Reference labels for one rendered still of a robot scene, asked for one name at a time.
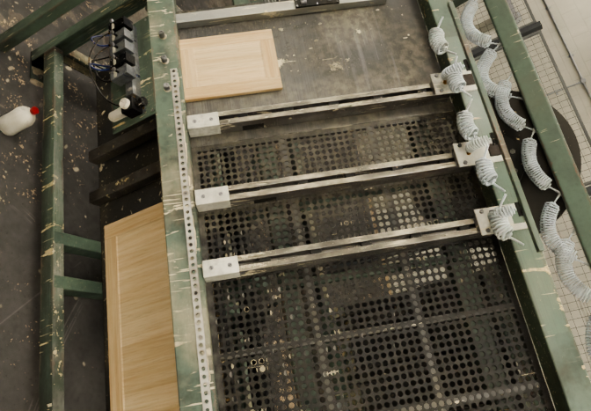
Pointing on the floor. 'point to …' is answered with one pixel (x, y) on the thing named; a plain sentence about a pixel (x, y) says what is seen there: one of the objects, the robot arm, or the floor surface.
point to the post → (55, 8)
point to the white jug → (18, 120)
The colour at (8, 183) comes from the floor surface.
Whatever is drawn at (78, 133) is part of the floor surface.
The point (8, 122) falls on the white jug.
